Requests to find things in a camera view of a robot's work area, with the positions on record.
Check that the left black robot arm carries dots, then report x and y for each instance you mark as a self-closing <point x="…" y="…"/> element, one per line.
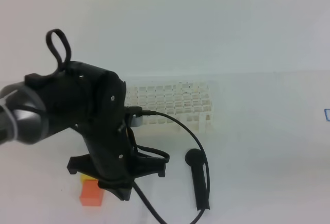
<point x="22" y="119"/>

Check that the yellow cube block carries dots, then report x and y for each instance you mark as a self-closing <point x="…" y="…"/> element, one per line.
<point x="84" y="177"/>

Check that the white test tube rack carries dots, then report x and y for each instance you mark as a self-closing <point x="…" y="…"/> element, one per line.
<point x="188" y="102"/>

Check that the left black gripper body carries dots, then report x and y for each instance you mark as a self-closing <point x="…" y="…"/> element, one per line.
<point x="90" y="100"/>

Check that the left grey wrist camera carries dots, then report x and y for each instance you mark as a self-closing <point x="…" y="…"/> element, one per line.
<point x="135" y="121"/>

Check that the black plastic scoop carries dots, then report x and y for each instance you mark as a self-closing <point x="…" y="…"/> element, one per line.
<point x="195" y="159"/>

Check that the orange cube block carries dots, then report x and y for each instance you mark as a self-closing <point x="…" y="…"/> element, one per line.
<point x="91" y="193"/>

